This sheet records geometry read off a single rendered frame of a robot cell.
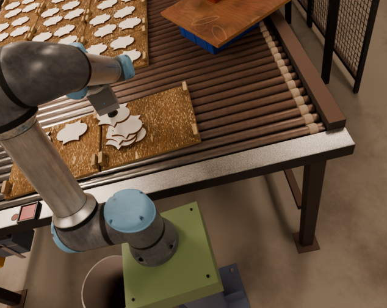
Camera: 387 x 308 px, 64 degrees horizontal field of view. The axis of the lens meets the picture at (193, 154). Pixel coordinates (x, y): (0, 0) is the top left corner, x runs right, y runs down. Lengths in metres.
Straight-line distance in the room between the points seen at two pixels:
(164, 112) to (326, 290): 1.24
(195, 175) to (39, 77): 0.67
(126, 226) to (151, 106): 0.74
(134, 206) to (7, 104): 0.36
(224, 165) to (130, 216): 0.46
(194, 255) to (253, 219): 1.11
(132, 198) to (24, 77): 0.38
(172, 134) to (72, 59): 0.67
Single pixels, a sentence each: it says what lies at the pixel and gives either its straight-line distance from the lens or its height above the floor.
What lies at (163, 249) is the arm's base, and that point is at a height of 1.01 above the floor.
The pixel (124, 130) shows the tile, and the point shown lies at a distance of 1.28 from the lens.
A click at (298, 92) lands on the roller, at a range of 1.31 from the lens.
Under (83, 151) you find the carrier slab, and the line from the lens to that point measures 1.38.
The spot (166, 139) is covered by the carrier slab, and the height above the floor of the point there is 0.94.
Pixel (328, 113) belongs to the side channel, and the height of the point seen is 0.95.
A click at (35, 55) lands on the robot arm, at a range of 0.62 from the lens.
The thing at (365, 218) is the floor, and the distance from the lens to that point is 2.06.
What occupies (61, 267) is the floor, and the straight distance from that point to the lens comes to 2.36.
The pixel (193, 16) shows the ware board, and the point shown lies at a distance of 1.68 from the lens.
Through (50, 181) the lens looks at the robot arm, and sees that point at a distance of 0.75.
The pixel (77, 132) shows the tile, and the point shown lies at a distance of 1.46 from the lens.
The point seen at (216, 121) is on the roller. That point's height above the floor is 0.92.
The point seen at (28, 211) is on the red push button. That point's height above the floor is 0.93.
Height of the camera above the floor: 1.82
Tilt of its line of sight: 50 degrees down
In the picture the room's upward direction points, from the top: 22 degrees counter-clockwise
